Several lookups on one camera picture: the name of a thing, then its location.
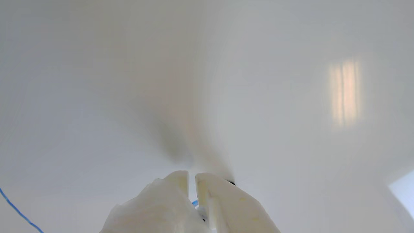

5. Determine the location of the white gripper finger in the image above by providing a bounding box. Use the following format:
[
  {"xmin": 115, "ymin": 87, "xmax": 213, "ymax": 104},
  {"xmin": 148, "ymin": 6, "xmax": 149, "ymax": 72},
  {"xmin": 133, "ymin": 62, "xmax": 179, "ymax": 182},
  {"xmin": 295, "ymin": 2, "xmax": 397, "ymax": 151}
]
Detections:
[
  {"xmin": 100, "ymin": 171, "xmax": 209, "ymax": 233},
  {"xmin": 195, "ymin": 172, "xmax": 280, "ymax": 233}
]

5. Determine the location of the blue whiteboard marker pen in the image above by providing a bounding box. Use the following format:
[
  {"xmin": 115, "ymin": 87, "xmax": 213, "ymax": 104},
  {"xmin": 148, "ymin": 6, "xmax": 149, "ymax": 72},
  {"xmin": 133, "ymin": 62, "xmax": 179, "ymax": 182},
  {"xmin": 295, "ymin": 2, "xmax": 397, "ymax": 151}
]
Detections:
[{"xmin": 192, "ymin": 180, "xmax": 236, "ymax": 231}]

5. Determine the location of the large white whiteboard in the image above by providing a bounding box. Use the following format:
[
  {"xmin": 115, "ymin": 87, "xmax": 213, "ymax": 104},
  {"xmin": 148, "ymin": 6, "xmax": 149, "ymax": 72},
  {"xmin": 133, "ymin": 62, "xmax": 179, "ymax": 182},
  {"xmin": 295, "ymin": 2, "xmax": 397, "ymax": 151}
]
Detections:
[{"xmin": 0, "ymin": 0, "xmax": 414, "ymax": 233}]

